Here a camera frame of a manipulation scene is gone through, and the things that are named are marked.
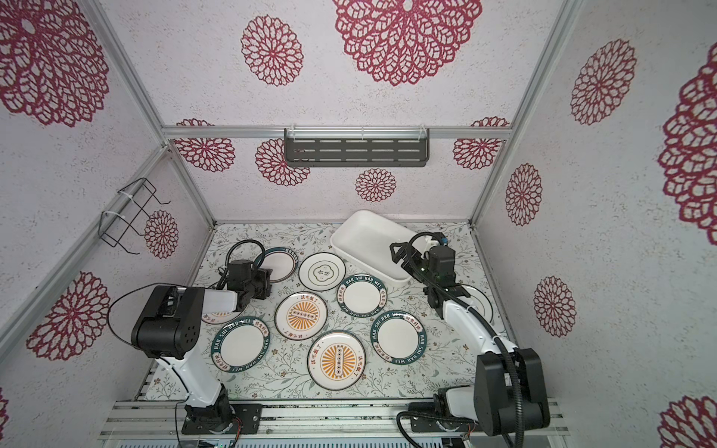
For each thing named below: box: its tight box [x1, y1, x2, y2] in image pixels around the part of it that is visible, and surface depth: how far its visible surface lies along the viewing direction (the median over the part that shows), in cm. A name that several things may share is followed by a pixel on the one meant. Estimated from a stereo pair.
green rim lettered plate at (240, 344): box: [210, 315, 271, 374], surface depth 89 cm
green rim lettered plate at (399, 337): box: [369, 309, 428, 365], surface depth 89 cm
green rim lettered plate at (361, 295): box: [336, 272, 388, 319], surface depth 100 cm
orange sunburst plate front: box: [307, 329, 367, 392], surface depth 85 cm
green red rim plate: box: [253, 246, 299, 283], surface depth 108 cm
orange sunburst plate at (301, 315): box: [273, 291, 329, 341], surface depth 94 cm
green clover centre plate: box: [297, 252, 347, 293], surface depth 106 cm
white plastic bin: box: [330, 210, 418, 285], surface depth 115 cm
